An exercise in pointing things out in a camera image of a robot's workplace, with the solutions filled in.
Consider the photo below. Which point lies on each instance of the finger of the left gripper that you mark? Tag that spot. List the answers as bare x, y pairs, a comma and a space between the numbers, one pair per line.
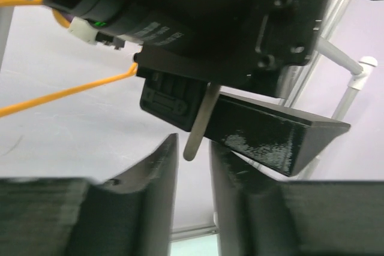
283, 139

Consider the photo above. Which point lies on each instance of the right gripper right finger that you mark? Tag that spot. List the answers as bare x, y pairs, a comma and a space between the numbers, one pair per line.
258, 215

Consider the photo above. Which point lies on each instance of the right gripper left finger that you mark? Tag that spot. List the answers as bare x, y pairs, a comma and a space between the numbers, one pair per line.
129, 214

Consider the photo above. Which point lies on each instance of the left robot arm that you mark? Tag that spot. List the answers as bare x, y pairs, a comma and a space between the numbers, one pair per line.
192, 48

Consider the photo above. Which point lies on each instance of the yellow plastic hanger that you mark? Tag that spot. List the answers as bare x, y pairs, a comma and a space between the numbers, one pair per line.
57, 71

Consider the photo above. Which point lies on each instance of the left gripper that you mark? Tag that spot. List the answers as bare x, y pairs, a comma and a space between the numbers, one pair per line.
255, 56

